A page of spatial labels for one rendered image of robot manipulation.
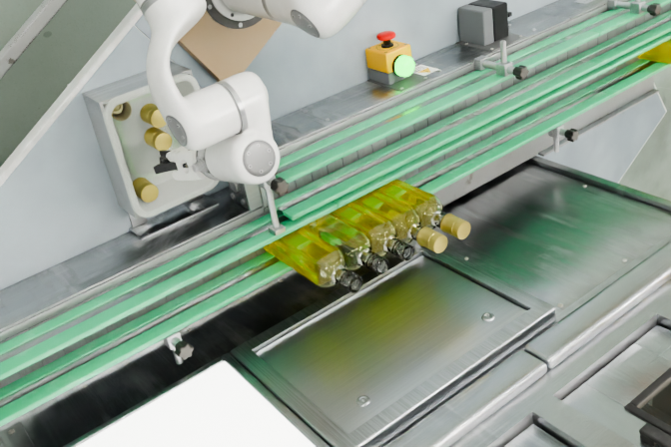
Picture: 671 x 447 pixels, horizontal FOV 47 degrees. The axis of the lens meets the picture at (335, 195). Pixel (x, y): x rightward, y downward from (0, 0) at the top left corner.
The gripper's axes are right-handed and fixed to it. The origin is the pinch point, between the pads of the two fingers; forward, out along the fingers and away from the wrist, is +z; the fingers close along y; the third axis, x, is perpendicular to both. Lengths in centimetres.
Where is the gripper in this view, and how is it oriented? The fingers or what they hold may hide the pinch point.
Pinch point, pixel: (182, 154)
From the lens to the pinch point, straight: 133.1
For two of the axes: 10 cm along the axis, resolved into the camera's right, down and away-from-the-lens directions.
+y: 7.9, -3.8, 4.8
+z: -5.4, -0.7, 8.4
